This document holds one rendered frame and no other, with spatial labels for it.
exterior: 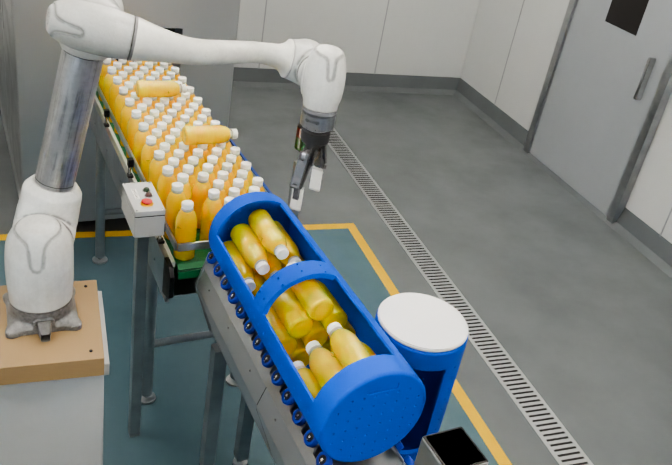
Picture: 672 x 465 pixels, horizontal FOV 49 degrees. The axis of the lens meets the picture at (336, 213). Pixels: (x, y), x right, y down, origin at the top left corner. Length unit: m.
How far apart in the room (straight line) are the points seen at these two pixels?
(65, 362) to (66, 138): 0.56
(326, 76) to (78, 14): 0.58
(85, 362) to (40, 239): 0.32
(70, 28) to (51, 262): 0.57
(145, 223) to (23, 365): 0.73
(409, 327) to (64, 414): 0.98
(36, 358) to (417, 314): 1.07
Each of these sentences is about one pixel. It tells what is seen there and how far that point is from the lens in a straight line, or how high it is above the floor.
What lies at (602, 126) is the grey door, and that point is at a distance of 5.84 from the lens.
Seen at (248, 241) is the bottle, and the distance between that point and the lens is 2.24.
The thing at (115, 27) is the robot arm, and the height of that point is 1.84.
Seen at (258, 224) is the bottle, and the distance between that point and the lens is 2.26.
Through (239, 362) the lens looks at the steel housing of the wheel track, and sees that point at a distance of 2.24.
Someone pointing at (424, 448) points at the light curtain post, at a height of 1.69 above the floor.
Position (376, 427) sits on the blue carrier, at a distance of 1.83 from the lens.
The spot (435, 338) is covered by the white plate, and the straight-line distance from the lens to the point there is 2.19.
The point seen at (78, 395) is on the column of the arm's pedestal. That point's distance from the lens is 2.09.
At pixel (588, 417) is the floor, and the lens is 3.84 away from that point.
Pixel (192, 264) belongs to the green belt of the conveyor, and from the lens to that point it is 2.56.
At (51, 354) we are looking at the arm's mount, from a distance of 1.96.
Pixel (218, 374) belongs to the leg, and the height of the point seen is 0.52.
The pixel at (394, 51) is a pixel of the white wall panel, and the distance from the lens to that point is 7.22.
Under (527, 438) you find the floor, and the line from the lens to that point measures 3.58.
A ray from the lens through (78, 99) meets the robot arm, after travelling 1.95.
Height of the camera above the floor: 2.33
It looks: 29 degrees down
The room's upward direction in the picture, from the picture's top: 11 degrees clockwise
